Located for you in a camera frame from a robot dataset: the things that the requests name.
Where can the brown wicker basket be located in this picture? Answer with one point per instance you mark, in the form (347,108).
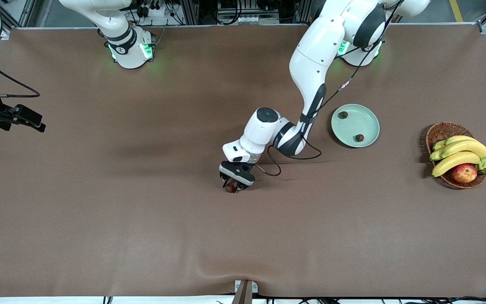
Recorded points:
(441,133)

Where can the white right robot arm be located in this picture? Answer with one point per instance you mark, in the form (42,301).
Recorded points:
(129,52)

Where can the dark red green strawberry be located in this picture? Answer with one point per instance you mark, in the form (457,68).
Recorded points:
(230,188)
(343,115)

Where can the grey metal table clamp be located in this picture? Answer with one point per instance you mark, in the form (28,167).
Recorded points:
(243,289)

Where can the red yellow apple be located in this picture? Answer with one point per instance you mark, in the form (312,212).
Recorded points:
(464,173)

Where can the yellow banana bunch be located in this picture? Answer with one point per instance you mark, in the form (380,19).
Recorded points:
(462,147)

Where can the pale green round plate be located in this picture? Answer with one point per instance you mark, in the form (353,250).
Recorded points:
(355,126)

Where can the brown table mat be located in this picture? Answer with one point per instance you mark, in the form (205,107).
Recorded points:
(243,232)

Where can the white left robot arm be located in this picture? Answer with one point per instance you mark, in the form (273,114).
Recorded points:
(314,55)

